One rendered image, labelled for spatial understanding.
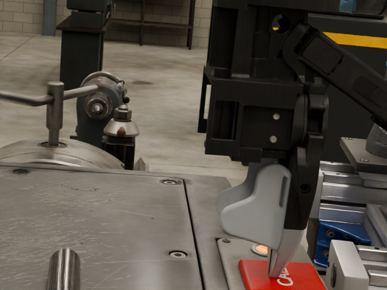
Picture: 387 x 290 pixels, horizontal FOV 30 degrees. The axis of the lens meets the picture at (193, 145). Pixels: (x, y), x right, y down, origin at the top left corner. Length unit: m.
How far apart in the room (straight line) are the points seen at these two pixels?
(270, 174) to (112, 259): 0.15
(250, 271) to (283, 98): 0.15
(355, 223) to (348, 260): 0.46
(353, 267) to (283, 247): 0.48
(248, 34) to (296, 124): 0.07
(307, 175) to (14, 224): 0.27
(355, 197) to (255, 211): 0.95
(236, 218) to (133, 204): 0.21
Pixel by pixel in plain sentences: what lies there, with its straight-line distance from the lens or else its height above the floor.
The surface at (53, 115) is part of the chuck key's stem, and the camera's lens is 0.97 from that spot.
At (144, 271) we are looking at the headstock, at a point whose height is 1.26.
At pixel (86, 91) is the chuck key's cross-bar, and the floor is 1.30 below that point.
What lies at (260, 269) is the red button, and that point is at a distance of 0.57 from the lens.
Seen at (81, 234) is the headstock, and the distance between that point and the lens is 0.63.
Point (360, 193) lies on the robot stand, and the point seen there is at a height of 1.09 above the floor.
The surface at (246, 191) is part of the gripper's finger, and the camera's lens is 0.55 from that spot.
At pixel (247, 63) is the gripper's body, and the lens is 0.49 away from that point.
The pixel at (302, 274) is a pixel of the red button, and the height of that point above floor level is 1.26.
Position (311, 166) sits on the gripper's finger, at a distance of 0.49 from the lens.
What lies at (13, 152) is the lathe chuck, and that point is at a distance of 0.98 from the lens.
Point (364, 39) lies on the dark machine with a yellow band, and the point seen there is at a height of 1.10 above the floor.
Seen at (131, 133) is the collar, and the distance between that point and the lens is 1.58.
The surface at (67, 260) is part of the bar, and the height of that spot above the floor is 1.28.
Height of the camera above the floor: 1.48
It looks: 13 degrees down
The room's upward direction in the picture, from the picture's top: 5 degrees clockwise
